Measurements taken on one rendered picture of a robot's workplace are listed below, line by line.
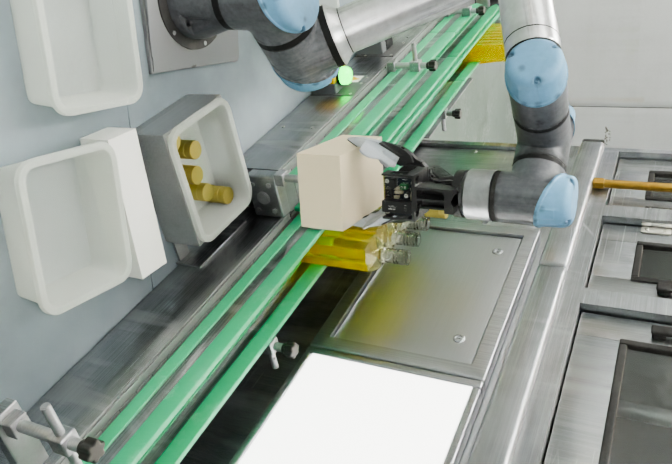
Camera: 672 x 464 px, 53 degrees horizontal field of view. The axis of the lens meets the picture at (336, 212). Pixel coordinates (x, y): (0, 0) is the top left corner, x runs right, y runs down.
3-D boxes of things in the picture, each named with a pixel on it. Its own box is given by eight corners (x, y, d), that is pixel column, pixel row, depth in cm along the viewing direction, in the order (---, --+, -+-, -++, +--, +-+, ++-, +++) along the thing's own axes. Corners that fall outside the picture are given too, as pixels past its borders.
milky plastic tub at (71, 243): (4, 312, 96) (46, 322, 92) (-29, 160, 90) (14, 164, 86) (96, 269, 111) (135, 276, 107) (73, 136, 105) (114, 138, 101)
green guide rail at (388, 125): (294, 211, 138) (329, 215, 134) (293, 207, 137) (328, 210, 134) (502, -19, 267) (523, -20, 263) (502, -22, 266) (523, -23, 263)
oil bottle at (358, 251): (285, 261, 137) (381, 275, 128) (280, 238, 135) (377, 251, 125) (298, 246, 142) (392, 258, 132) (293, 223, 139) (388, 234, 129)
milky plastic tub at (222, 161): (167, 243, 124) (205, 248, 120) (128, 133, 112) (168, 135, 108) (220, 195, 136) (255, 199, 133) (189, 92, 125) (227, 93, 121)
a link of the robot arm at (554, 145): (576, 79, 93) (564, 145, 89) (579, 125, 102) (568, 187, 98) (519, 77, 97) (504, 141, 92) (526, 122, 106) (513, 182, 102)
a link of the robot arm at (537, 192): (581, 188, 97) (572, 240, 94) (505, 182, 102) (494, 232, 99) (577, 159, 91) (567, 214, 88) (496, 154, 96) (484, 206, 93)
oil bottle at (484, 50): (451, 62, 221) (539, 61, 208) (450, 46, 218) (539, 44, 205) (456, 56, 225) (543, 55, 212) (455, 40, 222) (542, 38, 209)
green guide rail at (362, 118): (287, 180, 134) (322, 183, 130) (286, 175, 134) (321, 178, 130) (502, -38, 263) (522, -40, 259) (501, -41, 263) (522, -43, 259)
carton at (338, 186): (296, 153, 104) (339, 155, 101) (342, 134, 118) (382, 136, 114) (301, 226, 108) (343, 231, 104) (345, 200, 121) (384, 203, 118)
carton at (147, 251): (115, 274, 113) (142, 279, 111) (79, 138, 104) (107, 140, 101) (140, 258, 118) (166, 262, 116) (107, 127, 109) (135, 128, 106)
